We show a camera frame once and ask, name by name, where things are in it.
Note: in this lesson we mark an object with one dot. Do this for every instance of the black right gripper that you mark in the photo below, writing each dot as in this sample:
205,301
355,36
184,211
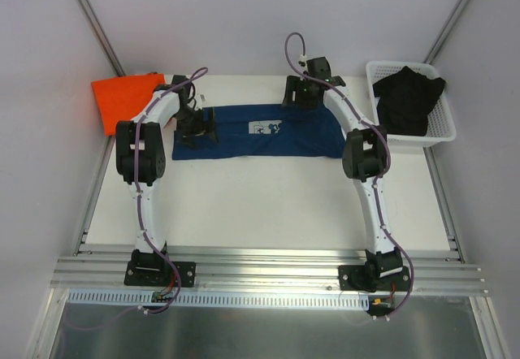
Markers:
294,93

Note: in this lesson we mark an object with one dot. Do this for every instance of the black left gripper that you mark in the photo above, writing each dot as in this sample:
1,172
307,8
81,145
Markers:
204,127

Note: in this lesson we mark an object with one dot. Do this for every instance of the blue t shirt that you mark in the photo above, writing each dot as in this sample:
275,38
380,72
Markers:
268,130

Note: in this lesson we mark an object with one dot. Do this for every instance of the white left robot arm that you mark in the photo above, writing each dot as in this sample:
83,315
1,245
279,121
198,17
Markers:
141,160

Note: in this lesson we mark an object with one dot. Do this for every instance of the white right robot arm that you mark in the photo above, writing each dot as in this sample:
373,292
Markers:
365,161

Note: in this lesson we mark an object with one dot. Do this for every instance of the folded orange t shirt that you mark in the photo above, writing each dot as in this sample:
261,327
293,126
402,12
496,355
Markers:
122,98

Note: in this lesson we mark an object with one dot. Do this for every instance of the black t shirt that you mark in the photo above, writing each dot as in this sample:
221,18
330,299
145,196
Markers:
406,98

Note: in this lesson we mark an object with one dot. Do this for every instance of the white plastic basket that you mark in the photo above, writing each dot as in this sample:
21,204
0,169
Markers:
440,125

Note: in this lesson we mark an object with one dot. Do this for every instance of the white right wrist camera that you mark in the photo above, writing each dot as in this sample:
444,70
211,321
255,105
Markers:
302,61

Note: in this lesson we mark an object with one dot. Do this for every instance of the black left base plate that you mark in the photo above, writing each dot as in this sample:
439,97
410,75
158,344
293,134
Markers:
185,273

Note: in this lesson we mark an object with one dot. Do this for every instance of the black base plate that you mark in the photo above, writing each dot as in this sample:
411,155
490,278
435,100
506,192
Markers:
185,273
360,278

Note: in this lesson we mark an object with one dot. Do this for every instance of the white slotted cable duct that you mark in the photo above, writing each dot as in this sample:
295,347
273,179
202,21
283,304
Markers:
221,299

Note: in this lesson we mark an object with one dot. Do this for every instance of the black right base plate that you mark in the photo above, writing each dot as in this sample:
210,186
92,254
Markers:
360,278

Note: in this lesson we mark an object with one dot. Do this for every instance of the aluminium mounting rail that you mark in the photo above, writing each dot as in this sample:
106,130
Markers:
269,270

